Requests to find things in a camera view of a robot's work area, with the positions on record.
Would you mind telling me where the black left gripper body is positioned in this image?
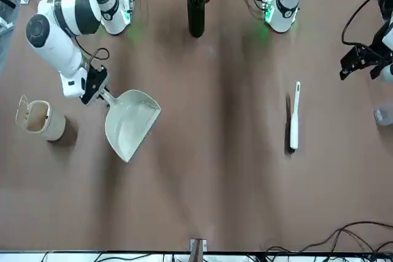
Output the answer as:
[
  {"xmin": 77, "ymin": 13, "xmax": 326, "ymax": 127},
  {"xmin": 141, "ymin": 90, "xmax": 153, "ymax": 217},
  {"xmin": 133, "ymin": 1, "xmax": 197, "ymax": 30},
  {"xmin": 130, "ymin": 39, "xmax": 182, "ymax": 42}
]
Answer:
[{"xmin": 354, "ymin": 44, "xmax": 384, "ymax": 66}]

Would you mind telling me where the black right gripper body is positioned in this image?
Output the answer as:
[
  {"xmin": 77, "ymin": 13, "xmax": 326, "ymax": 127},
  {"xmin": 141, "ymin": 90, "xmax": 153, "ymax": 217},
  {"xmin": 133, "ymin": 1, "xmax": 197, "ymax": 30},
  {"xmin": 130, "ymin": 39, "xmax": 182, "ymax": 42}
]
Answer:
[{"xmin": 83, "ymin": 64, "xmax": 111, "ymax": 94}]

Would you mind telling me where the pale grey plastic dustpan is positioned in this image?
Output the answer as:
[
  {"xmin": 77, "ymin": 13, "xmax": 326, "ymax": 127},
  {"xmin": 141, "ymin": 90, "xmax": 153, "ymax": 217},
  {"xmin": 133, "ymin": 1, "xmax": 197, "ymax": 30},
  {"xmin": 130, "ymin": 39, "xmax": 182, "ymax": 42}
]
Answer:
[{"xmin": 104, "ymin": 88, "xmax": 162, "ymax": 163}]

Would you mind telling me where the white brush with dark bristles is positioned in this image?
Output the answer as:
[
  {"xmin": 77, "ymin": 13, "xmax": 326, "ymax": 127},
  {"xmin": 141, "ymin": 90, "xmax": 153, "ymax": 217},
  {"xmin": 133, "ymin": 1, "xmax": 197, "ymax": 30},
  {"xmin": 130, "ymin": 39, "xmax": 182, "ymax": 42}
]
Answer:
[{"xmin": 285, "ymin": 81, "xmax": 302, "ymax": 152}]

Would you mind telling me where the small beige bin with lid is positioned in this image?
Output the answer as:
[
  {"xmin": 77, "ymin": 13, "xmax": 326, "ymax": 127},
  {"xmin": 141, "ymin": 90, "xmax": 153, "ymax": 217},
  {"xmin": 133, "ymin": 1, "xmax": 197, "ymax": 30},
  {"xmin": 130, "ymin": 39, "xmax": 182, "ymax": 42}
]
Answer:
[{"xmin": 15, "ymin": 94, "xmax": 66, "ymax": 142}]

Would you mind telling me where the black vase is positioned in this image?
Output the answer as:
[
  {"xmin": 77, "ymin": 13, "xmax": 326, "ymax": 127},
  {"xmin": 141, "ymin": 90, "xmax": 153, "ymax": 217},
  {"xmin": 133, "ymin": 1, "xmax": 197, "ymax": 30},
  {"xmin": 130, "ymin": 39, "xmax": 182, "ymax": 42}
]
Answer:
[{"xmin": 187, "ymin": 0, "xmax": 206, "ymax": 38}]

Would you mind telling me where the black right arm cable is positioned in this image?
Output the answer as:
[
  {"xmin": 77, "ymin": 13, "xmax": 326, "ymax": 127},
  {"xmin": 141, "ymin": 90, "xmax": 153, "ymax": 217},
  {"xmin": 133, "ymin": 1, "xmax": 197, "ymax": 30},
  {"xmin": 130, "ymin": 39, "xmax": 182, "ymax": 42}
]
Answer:
[{"xmin": 73, "ymin": 36, "xmax": 110, "ymax": 60}]

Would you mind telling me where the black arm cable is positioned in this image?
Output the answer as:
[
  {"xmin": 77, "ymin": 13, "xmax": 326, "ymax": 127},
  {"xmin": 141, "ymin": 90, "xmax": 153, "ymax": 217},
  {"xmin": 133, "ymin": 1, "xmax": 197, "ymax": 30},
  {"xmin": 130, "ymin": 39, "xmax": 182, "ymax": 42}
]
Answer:
[
  {"xmin": 340, "ymin": 0, "xmax": 393, "ymax": 48},
  {"xmin": 73, "ymin": 36, "xmax": 110, "ymax": 60}
]

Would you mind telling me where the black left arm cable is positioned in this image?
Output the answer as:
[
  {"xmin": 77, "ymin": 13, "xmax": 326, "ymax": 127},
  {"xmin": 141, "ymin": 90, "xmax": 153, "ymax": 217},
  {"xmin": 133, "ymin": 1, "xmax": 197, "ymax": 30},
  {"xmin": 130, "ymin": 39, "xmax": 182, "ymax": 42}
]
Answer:
[{"xmin": 340, "ymin": 0, "xmax": 393, "ymax": 48}]

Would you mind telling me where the long black cable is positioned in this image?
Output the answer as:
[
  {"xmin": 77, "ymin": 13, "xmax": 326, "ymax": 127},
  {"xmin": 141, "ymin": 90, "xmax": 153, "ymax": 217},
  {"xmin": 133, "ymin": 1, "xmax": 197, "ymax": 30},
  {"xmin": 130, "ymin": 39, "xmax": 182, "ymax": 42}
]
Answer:
[{"xmin": 265, "ymin": 220, "xmax": 393, "ymax": 255}]

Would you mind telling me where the aluminium frame post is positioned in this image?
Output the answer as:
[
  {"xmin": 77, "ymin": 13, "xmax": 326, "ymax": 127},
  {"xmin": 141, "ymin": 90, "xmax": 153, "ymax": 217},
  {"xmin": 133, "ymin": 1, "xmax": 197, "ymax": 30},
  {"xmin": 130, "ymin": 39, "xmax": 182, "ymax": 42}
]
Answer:
[{"xmin": 189, "ymin": 239, "xmax": 207, "ymax": 262}]

